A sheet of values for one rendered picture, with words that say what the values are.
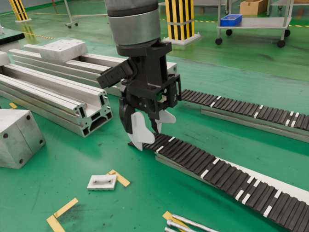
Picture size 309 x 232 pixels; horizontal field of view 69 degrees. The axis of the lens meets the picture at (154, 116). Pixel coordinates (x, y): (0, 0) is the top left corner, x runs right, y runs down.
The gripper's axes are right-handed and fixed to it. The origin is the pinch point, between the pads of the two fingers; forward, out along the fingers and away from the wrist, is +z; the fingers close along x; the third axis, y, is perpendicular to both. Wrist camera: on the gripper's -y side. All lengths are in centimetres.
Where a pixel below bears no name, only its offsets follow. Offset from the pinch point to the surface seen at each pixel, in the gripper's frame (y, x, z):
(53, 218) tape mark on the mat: -2.7, -21.8, 3.1
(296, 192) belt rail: 27.5, 0.9, 0.0
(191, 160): 12.1, -2.0, -0.9
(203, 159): 13.7, -0.9, -0.9
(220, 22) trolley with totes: -120, 299, 51
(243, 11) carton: -159, 498, 77
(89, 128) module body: -17.6, -2.3, 2.7
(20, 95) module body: -45.9, -5.7, -1.9
